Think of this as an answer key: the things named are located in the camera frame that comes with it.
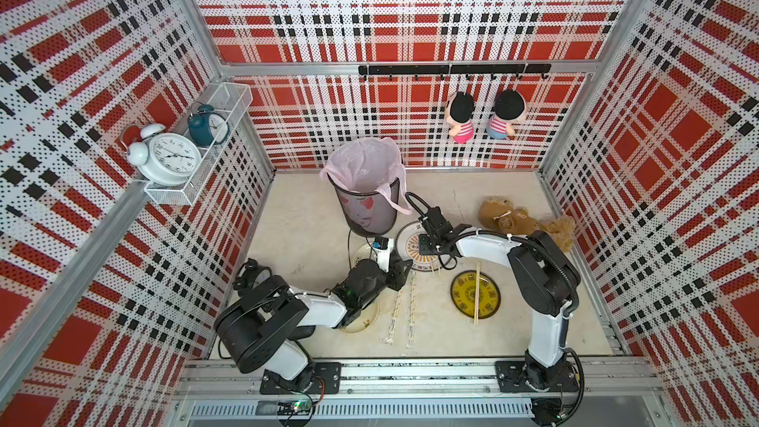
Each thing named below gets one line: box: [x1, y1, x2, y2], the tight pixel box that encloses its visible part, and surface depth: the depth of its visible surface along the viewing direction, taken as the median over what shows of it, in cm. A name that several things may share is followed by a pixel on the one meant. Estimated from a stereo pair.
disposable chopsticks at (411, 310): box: [406, 270, 418, 349], surface depth 86 cm
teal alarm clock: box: [186, 103, 231, 148], surface depth 73 cm
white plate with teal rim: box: [395, 220, 457, 272], surface depth 100 cm
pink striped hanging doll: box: [445, 91, 476, 145], surface depth 100 cm
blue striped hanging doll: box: [487, 89, 527, 141], surface depth 100 cm
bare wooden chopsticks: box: [474, 260, 481, 327], surface depth 88 cm
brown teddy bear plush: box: [478, 195, 577, 254], surface depth 96 cm
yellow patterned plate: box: [450, 269, 502, 320], surface depth 90 cm
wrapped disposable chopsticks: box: [384, 290, 403, 344], surface depth 84 cm
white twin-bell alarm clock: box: [127, 122, 202, 188], surface depth 63 cm
